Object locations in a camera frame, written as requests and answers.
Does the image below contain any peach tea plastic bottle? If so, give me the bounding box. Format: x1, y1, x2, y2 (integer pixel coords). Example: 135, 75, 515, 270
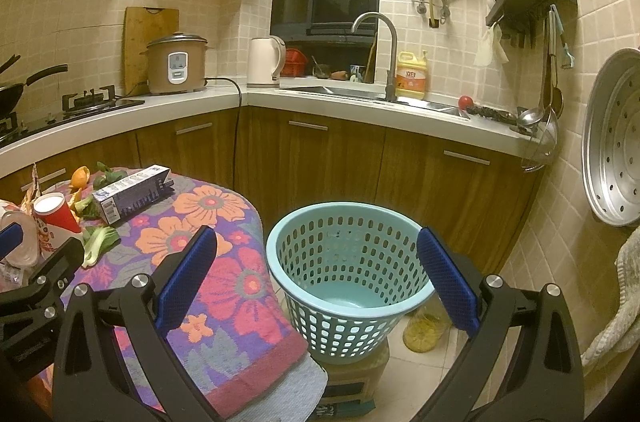
1, 202, 39, 268

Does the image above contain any red white paper cup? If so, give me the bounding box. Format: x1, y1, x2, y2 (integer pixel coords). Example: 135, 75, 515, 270
32, 193, 82, 259

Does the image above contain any white blue milk carton box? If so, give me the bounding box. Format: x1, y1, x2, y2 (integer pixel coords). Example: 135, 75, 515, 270
92, 164, 174, 225

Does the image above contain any orange snack wrapper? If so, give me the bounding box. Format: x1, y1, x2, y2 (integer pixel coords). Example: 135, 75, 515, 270
21, 163, 41, 211

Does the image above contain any steel kitchen faucet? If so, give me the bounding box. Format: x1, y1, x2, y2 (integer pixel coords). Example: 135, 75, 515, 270
350, 10, 400, 104

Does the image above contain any floral tablecloth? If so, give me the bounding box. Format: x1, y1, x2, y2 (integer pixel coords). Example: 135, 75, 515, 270
51, 177, 326, 421

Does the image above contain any orange peel cup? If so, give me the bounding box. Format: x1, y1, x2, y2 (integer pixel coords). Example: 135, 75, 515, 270
70, 165, 91, 190

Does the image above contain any light blue plastic basket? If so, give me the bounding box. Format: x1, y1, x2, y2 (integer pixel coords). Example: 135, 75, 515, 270
266, 201, 434, 364

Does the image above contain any cardboard box under basket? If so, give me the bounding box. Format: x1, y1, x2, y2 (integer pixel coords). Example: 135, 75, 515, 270
309, 341, 390, 421

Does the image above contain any black frying pan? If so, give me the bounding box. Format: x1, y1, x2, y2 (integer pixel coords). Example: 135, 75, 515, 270
0, 64, 68, 119

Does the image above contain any black gas stove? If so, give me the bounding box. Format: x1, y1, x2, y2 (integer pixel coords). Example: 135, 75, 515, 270
0, 86, 144, 147

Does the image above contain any metal strainer ladle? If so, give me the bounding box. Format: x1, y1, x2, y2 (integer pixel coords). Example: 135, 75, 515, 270
516, 4, 564, 173

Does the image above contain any red tomato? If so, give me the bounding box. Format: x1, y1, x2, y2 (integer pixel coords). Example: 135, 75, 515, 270
458, 95, 474, 110

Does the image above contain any brown rice cooker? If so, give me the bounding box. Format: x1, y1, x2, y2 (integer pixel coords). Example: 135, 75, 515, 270
145, 32, 208, 95

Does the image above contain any yellow detergent bottle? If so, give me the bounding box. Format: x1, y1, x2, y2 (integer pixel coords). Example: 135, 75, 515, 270
395, 51, 428, 100

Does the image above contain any round metal steamer tray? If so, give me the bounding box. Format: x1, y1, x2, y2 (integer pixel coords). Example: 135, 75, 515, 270
582, 48, 640, 227

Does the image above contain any white electric kettle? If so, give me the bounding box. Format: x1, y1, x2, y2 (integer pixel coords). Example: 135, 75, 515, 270
246, 36, 286, 88

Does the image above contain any wooden cutting board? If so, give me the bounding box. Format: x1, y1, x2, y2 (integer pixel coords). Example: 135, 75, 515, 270
122, 6, 179, 96

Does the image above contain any red container on sill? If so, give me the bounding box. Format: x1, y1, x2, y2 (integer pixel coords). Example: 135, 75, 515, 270
281, 48, 308, 78

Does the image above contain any black power cable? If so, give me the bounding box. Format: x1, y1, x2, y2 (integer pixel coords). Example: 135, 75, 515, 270
204, 76, 244, 191

